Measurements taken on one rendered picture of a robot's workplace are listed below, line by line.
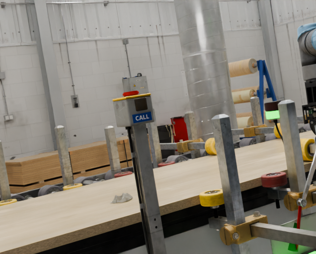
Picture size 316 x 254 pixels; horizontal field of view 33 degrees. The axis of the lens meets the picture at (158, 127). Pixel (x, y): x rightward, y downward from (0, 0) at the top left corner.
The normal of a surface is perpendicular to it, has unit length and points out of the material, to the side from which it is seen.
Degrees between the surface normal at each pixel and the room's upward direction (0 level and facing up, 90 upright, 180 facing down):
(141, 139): 90
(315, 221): 90
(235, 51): 90
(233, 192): 90
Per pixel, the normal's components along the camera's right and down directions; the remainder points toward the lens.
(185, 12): -0.63, 0.14
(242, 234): 0.53, -0.04
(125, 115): -0.83, 0.16
